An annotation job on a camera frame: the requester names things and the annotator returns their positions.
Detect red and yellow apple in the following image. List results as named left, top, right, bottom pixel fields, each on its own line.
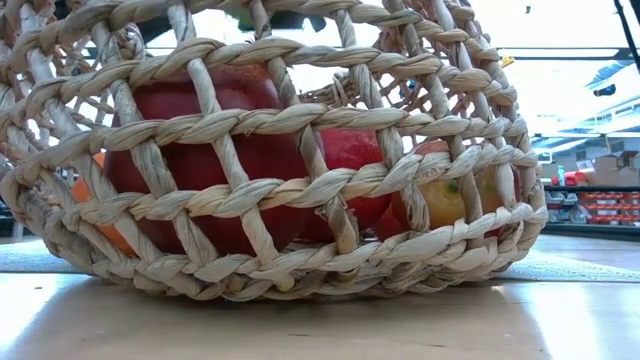
left=375, top=139, right=524, bottom=241

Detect red container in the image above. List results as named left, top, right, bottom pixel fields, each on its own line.
left=551, top=169, right=590, bottom=187

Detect large dark red fruit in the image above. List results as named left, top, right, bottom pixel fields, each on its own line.
left=103, top=62, right=314, bottom=257

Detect woven wicker basket with handles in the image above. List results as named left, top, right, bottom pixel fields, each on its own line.
left=0, top=0, right=550, bottom=303

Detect grey woven placemat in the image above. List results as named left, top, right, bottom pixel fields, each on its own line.
left=0, top=238, right=640, bottom=284

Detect cardboard boxes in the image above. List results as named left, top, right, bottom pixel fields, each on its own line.
left=587, top=151, right=640, bottom=188

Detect shelf with red bins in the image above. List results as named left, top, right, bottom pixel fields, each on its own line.
left=542, top=185, right=640, bottom=236

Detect orange fruit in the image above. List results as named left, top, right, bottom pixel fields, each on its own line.
left=69, top=152, right=139, bottom=257

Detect red round fruit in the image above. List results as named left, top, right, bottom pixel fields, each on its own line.
left=298, top=127, right=394, bottom=245

